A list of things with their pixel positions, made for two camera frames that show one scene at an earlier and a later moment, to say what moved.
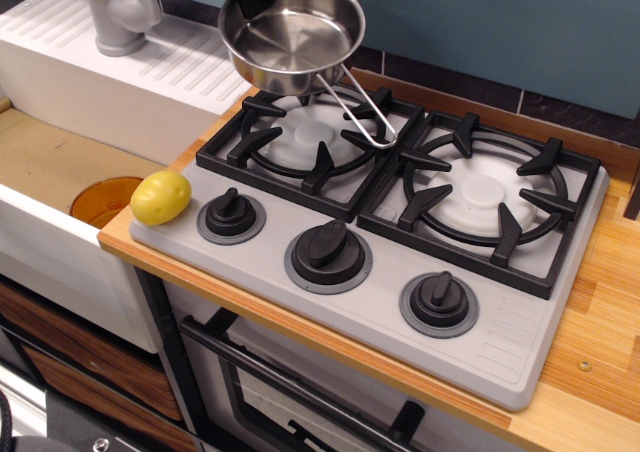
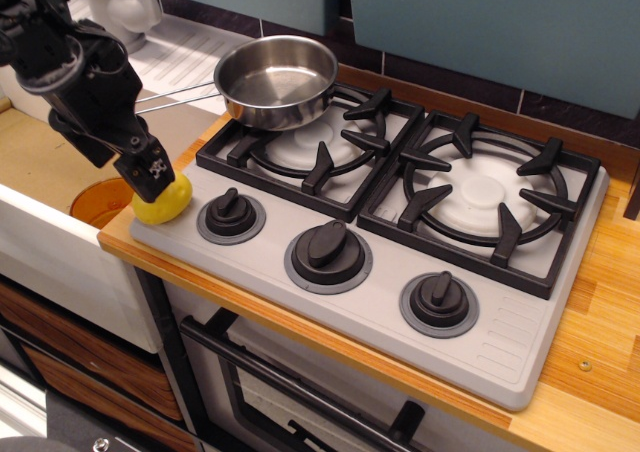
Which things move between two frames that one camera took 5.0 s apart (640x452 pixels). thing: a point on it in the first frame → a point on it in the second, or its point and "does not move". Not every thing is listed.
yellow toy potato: [160, 197] does not move
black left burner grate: [324, 151] does not move
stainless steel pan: [300, 38] → [271, 82]
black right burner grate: [507, 196] does not move
